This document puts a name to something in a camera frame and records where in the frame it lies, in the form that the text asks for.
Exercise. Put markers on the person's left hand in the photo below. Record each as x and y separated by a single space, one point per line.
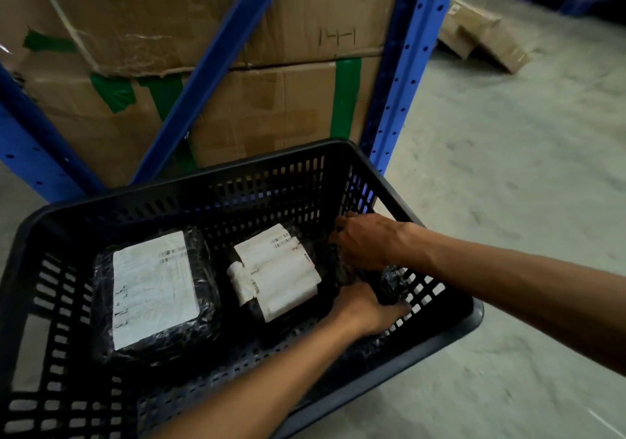
359 309

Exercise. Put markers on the person's right hand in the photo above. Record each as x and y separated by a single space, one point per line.
376 240

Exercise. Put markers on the person's right fingers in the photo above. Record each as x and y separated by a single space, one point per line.
342 239

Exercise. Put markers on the person's left fingers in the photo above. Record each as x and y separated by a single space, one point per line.
396 313

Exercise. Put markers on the small black parcel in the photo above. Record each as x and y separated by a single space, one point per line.
394 282

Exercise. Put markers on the person's right forearm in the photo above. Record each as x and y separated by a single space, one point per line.
513 282

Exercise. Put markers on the person's left forearm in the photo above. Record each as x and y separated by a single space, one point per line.
274 385

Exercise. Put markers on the black parcel crumpled white label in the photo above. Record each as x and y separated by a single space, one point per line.
276 270

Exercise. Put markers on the black plastic basket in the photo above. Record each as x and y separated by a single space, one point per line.
234 194

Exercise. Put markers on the cardboard box green tape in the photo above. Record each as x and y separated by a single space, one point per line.
274 111

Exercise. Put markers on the large black parcel white label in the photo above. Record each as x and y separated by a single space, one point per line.
151 287

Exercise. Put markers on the blue metal shelf rack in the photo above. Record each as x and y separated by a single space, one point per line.
415 52

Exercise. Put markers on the flattened cardboard box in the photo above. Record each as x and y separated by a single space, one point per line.
481 32

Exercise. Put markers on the large cardboard box clear tape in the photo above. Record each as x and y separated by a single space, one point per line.
146 13

